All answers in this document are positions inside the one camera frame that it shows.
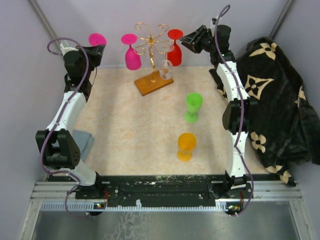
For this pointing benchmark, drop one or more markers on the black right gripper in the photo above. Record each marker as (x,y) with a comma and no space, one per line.
(192,41)

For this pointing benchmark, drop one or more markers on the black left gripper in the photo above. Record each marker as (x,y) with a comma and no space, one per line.
(96,53)

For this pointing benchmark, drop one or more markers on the red plastic wine glass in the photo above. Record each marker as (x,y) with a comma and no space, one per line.
(175,56)

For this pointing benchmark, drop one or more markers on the clear wine glass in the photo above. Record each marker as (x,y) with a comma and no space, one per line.
(166,67)

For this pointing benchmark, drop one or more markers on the magenta plastic wine glass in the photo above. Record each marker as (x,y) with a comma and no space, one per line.
(132,59)

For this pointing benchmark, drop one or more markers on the gold wire wine glass rack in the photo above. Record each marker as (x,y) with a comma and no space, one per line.
(152,82)

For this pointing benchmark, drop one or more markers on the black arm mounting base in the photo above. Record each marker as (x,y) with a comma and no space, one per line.
(161,193)

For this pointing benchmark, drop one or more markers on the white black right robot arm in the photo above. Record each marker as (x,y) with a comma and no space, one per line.
(236,117)

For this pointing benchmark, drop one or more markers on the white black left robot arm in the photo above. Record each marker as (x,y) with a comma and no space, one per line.
(59,152)

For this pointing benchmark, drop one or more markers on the green plastic wine glass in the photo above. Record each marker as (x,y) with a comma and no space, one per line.
(194,103)

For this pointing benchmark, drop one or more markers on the orange plastic wine glass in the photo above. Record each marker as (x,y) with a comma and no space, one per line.
(186,144)

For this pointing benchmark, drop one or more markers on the grey blue cloth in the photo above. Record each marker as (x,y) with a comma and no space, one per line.
(84,141)

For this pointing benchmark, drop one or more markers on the black floral blanket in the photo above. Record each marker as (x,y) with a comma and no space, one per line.
(285,129)

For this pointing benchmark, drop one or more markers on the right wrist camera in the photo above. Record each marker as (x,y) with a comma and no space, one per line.
(214,22)

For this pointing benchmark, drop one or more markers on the aluminium frame rail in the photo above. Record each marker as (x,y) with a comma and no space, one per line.
(274,212)

